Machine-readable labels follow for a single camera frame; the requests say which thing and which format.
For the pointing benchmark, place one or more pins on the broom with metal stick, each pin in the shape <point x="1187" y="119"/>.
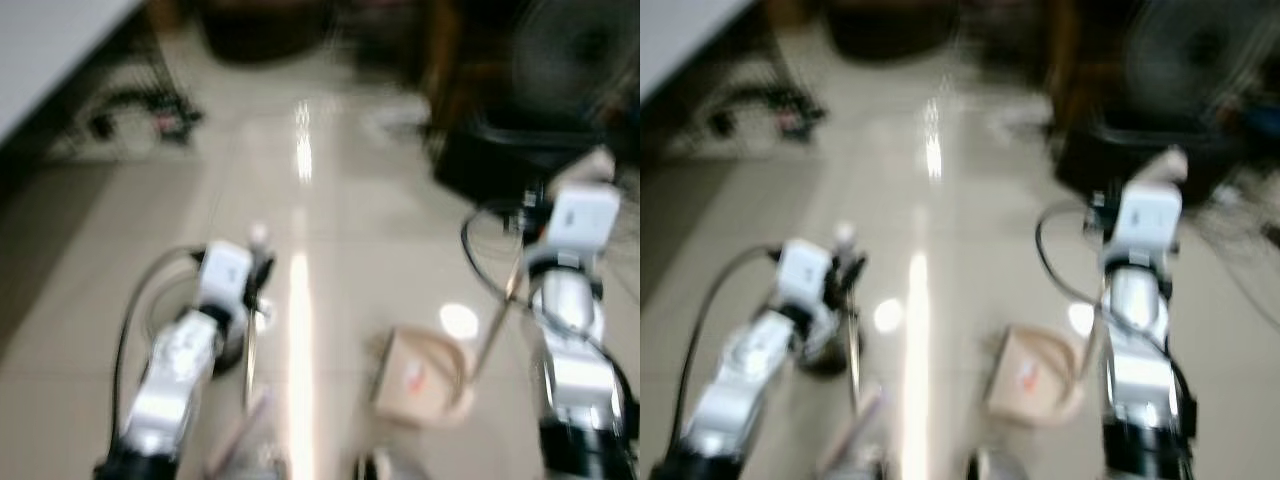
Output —
<point x="251" y="360"/>
<point x="853" y="360"/>

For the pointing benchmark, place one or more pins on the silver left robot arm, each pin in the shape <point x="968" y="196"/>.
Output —
<point x="170" y="375"/>
<point x="735" y="380"/>

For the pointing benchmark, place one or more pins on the black floor fan grey stand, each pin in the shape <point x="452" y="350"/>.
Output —
<point x="575" y="55"/>
<point x="1195" y="55"/>

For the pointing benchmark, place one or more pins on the black box cabinet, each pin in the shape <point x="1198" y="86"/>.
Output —
<point x="1110" y="160"/>
<point x="500" y="160"/>

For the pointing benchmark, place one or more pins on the black power adapter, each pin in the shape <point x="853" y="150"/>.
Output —
<point x="101" y="126"/>
<point x="722" y="124"/>

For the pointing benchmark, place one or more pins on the white table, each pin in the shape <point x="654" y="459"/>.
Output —
<point x="50" y="50"/>
<point x="680" y="35"/>

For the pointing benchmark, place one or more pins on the dark round basket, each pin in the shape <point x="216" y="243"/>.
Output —
<point x="895" y="28"/>
<point x="265" y="30"/>

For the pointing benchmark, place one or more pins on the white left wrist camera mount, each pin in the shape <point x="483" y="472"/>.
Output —
<point x="803" y="272"/>
<point x="225" y="275"/>

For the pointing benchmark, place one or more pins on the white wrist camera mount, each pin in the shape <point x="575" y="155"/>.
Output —
<point x="1148" y="215"/>
<point x="803" y="272"/>
<point x="583" y="215"/>
<point x="225" y="275"/>

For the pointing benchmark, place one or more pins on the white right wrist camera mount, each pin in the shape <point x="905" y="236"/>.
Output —
<point x="583" y="215"/>
<point x="1148" y="215"/>

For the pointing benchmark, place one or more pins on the grey power strip red switch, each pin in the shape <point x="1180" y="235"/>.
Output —
<point x="795" y="122"/>
<point x="172" y="125"/>

